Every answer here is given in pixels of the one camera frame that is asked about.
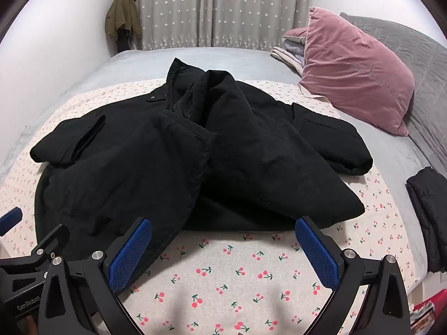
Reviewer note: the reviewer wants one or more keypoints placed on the olive hanging jacket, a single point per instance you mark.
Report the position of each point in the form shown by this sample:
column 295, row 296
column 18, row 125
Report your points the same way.
column 122, row 15

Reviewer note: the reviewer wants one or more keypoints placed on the pink folded blanket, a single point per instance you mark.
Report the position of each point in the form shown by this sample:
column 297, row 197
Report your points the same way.
column 295, row 34

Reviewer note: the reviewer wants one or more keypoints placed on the stack of folded blankets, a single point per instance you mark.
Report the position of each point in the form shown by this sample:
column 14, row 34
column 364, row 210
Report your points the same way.
column 284, row 59

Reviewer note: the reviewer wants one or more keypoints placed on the dark hanging garment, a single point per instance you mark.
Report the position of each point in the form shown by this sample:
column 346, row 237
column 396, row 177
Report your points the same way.
column 124, row 43

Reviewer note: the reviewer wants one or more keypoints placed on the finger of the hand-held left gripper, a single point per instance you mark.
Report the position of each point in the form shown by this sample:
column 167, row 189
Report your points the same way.
column 9, row 220
column 38, row 249

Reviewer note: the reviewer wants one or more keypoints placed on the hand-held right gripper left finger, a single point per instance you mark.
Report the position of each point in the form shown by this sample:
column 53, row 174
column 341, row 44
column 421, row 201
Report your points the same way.
column 130, row 254

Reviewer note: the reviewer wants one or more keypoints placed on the red printed magazines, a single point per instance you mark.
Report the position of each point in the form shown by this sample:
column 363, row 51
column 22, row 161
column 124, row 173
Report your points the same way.
column 424, row 315

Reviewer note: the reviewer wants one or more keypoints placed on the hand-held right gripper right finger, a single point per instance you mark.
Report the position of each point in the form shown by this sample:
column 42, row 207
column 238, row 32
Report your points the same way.
column 317, row 254

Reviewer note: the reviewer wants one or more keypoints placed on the lavender folded blanket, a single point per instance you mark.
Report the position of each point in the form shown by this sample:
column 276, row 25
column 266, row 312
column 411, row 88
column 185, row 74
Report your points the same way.
column 295, row 51

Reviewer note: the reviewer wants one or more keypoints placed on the grey bed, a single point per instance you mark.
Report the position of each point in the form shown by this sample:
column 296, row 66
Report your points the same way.
column 139, row 62

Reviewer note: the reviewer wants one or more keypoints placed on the black folded padded garment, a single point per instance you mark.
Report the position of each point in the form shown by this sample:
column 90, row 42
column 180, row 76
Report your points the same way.
column 427, row 216

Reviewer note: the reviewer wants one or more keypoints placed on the grey star print curtain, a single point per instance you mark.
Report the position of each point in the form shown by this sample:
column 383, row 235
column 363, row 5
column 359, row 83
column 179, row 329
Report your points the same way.
column 216, row 10

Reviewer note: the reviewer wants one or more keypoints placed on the pink velvet pillow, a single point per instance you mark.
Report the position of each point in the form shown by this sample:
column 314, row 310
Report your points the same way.
column 349, row 69

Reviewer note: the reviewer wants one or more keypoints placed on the black padded jacket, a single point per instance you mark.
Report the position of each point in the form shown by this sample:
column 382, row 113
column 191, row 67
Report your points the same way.
column 174, row 146

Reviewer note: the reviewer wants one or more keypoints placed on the cherry print sheet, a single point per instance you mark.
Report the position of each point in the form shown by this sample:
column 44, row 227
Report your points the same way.
column 227, row 279

